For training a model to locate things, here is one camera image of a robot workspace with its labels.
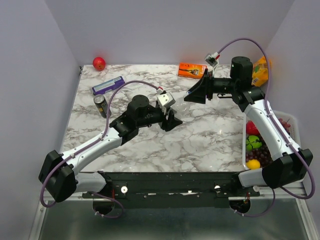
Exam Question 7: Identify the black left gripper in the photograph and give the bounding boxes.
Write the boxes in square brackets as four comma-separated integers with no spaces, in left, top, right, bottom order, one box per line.
[136,106,183,132]

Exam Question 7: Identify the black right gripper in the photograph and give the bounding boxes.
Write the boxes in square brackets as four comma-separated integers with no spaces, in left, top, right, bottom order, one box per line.
[184,69,238,104]

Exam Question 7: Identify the clear plastic bottle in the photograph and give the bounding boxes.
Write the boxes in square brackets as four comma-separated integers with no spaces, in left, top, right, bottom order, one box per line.
[172,92,191,119]
[148,92,160,103]

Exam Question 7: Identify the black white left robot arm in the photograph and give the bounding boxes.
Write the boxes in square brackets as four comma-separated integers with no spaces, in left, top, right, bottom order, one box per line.
[38,92,182,203]

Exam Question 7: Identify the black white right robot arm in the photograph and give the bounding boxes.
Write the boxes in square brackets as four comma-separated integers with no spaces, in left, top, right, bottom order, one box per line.
[184,56,313,196]

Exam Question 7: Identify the orange razor box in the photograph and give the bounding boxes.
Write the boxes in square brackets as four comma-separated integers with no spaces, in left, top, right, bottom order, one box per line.
[177,62,207,79]

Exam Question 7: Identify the orange snack bag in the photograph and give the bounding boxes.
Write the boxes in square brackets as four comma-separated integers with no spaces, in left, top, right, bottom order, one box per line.
[251,56,269,87]

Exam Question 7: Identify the red dragon fruit toy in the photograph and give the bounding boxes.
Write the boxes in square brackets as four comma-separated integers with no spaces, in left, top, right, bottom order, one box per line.
[245,120,260,136]

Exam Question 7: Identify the green toy fruit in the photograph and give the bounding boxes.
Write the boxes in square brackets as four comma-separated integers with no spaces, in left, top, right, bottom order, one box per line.
[245,135,263,152]

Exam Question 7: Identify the black drink can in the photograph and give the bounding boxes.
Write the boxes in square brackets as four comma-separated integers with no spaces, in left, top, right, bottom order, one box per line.
[93,94,108,119]

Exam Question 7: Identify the purple white flat box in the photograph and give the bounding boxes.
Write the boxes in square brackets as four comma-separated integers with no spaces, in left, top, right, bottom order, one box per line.
[91,76,125,96]

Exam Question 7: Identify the purple grape bunch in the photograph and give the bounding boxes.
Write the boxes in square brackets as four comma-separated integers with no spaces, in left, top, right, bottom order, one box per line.
[245,145,273,168]

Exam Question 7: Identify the yellow lemon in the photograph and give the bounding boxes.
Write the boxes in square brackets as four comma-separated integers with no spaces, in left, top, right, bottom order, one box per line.
[246,159,261,170]

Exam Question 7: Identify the red apple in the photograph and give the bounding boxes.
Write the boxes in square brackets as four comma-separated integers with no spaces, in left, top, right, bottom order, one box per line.
[92,56,106,71]

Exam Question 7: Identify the white plastic basket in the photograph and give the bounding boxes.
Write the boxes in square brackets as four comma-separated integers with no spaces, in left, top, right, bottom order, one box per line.
[242,109,301,170]

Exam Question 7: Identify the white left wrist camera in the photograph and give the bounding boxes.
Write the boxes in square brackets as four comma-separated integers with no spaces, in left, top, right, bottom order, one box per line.
[156,92,176,114]

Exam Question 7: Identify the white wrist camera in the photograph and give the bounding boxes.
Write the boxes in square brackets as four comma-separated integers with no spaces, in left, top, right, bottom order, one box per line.
[205,52,220,77]
[156,92,176,114]

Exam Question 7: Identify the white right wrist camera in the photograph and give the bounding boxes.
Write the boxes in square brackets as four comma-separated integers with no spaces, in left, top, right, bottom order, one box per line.
[205,52,220,77]

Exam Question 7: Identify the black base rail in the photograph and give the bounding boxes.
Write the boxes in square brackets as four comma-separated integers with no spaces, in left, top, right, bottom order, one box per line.
[96,172,259,209]

